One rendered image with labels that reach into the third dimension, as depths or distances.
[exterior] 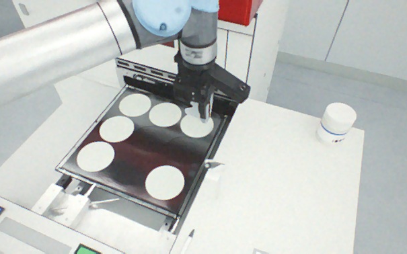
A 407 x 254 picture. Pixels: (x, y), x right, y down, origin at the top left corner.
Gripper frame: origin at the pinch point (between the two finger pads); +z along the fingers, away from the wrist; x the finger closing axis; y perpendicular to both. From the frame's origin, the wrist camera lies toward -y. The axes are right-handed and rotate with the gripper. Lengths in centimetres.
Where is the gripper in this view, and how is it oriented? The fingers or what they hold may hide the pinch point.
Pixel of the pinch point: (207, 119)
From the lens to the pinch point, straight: 80.8
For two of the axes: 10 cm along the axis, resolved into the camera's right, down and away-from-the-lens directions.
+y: -9.5, -2.2, 2.0
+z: 0.1, 6.5, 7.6
